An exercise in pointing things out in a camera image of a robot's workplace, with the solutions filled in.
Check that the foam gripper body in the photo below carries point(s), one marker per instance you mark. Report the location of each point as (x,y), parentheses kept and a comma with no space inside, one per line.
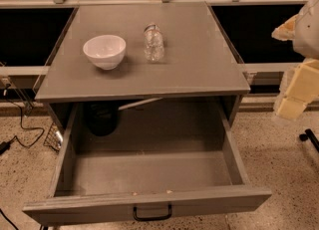
(307,35)

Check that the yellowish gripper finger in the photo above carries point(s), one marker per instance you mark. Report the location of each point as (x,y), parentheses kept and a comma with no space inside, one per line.
(286,31)

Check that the grey top drawer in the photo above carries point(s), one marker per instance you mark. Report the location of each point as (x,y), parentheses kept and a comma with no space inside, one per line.
(177,153)

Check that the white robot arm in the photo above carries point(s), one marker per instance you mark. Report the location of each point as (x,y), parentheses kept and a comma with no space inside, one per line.
(306,41)

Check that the grey drawer cabinet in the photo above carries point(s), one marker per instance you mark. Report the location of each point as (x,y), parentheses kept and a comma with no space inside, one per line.
(197,60)

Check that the black wheeled base leg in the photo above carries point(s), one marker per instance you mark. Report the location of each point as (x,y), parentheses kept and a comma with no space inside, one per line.
(309,134)

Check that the clear plastic water bottle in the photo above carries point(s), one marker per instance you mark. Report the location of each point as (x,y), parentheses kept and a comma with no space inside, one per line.
(154,49)

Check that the white ceramic bowl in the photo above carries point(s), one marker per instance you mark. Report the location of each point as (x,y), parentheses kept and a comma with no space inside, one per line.
(105,52)

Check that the black top drawer handle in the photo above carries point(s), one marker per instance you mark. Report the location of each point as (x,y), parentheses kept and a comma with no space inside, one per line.
(147,213)

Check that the wire mesh basket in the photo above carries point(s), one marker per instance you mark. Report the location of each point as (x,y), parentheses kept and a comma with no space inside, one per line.
(53,139)

